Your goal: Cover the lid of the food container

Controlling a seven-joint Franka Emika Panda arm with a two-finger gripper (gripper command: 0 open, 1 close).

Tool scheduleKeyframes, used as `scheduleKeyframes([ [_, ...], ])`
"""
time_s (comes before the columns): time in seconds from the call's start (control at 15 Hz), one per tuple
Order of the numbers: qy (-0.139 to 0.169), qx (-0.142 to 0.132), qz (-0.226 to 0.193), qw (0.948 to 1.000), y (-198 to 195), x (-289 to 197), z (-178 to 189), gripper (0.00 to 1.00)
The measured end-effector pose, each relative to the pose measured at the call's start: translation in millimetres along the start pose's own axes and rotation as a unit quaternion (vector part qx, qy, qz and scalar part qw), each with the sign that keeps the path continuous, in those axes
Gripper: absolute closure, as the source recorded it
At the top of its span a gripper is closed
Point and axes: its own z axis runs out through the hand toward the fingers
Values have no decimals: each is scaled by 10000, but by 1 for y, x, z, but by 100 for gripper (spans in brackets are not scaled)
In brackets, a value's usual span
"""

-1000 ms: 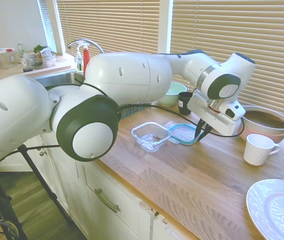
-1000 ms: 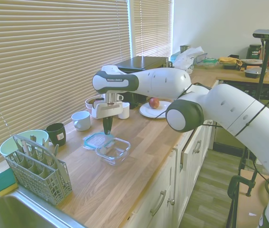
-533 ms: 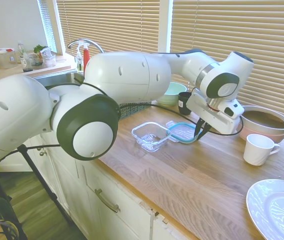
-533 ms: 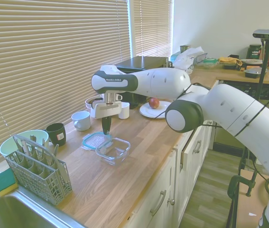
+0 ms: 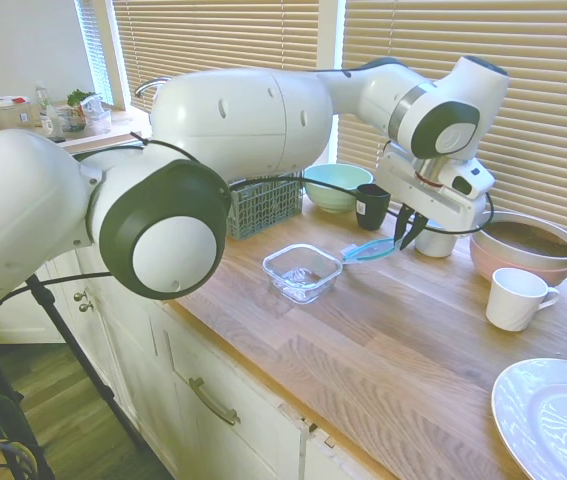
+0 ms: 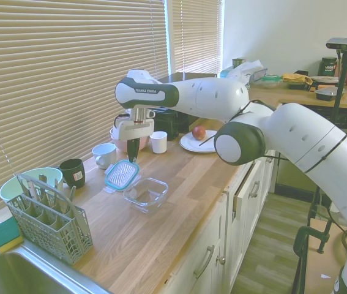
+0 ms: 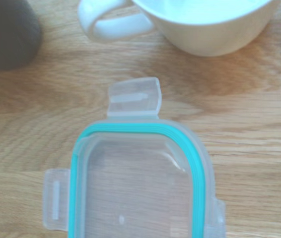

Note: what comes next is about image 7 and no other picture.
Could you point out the clear lid with teal seal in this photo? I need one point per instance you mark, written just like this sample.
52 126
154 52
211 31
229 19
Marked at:
135 186

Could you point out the white ceramic mug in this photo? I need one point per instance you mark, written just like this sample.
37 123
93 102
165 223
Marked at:
204 37

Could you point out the black plastic cup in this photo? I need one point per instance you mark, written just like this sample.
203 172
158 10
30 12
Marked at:
6 37

